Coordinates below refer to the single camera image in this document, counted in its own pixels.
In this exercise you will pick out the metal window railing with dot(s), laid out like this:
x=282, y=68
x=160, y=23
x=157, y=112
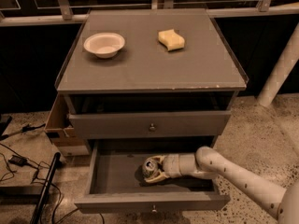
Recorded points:
x=34, y=12

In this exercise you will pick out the black pole on floor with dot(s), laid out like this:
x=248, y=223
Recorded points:
x=45, y=189

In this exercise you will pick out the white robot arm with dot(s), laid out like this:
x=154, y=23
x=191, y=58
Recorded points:
x=206, y=163

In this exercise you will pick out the grey top drawer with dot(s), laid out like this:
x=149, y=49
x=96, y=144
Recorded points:
x=149, y=124

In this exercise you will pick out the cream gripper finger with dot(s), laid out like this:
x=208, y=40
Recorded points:
x=156, y=177
x=156, y=160

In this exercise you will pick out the green white 7up can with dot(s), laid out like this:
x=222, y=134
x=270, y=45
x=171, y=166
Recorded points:
x=150, y=168

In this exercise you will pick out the white support post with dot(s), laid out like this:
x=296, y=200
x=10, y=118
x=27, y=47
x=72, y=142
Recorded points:
x=286, y=62

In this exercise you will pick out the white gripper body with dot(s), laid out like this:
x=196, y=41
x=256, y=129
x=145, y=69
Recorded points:
x=170, y=166

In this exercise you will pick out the yellow sponge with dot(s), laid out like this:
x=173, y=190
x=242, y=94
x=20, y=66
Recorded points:
x=171, y=39

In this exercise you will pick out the cardboard box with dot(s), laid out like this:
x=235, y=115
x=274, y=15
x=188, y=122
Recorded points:
x=60, y=131

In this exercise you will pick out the grey drawer cabinet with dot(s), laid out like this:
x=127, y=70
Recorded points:
x=144, y=76

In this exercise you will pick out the white paper bowl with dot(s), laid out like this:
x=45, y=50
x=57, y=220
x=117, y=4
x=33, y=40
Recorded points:
x=104, y=45

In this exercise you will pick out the black power adapter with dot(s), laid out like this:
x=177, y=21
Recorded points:
x=16, y=160

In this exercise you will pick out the grey open middle drawer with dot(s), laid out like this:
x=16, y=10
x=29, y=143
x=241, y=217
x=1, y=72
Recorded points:
x=115, y=182

